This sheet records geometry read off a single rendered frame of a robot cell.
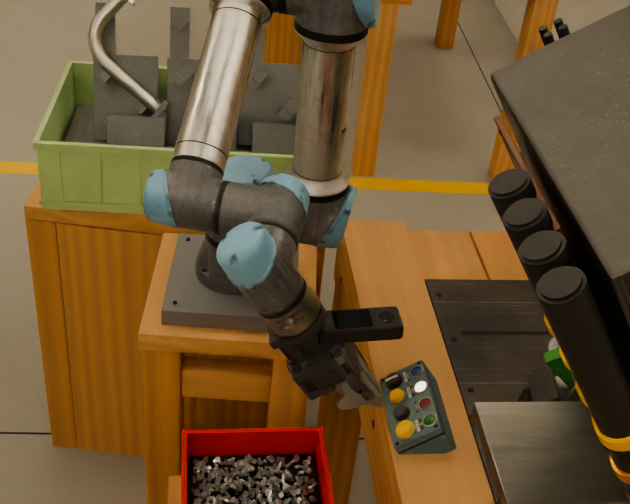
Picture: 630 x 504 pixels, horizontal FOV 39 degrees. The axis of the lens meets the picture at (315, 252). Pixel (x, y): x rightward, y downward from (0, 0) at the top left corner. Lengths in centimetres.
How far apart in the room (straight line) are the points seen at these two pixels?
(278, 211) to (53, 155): 91
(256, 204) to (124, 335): 112
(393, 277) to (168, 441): 55
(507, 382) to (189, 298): 58
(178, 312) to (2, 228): 187
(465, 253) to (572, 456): 80
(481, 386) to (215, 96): 66
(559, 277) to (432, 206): 297
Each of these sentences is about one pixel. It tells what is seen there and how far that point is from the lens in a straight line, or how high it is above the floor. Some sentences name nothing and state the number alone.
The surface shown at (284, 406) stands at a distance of 174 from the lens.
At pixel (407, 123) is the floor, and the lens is 426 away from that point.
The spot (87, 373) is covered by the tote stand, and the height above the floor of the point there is 29.
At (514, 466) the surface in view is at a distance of 112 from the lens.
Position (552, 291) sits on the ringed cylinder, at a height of 153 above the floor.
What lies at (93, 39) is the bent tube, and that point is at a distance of 216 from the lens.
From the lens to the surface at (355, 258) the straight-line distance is 176.
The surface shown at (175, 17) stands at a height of 113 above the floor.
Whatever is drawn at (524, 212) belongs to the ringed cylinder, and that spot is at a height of 154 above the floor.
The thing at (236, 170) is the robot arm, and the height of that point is 111.
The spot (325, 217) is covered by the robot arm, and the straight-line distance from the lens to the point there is 155.
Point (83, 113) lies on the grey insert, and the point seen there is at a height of 85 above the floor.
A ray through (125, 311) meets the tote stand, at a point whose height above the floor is 52.
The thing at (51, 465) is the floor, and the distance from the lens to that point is 257.
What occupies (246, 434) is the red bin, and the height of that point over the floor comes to 91.
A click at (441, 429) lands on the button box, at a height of 95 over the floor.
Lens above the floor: 193
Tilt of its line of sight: 36 degrees down
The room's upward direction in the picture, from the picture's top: 6 degrees clockwise
